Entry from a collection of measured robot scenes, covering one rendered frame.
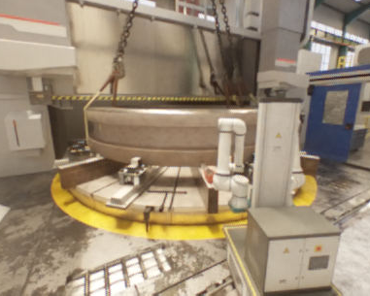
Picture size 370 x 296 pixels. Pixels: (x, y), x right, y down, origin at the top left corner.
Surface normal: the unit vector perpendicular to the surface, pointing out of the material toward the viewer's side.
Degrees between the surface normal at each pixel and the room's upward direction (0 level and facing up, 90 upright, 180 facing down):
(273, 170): 90
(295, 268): 90
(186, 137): 90
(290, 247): 90
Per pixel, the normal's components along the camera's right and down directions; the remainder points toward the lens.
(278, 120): 0.09, 0.19
